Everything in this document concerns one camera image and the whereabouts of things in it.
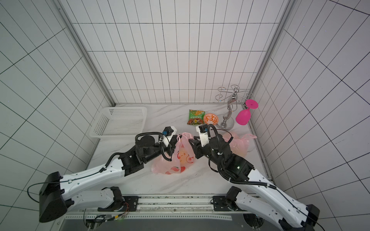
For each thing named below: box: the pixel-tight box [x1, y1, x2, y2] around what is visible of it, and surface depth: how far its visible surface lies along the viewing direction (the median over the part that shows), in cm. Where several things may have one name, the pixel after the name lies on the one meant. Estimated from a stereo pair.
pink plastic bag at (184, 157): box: [151, 132, 197, 175], surface depth 74 cm
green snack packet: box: [186, 109, 206, 126], surface depth 109 cm
